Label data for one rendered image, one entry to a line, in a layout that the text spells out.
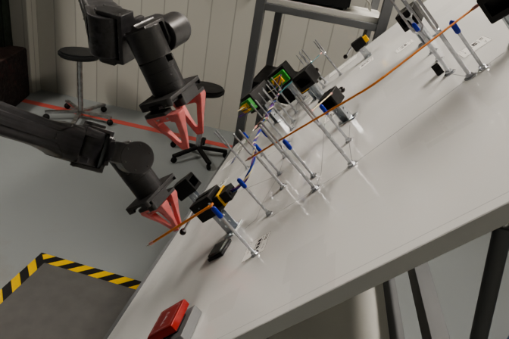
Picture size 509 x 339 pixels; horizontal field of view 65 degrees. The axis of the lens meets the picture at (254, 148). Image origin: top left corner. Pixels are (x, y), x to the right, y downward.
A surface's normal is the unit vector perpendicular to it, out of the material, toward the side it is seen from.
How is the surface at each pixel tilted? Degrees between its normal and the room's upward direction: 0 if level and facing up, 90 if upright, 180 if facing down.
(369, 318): 0
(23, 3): 90
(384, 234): 50
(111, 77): 90
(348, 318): 0
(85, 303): 0
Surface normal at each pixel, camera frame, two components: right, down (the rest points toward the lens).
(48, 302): 0.16, -0.90
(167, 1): -0.17, 0.39
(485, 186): -0.64, -0.75
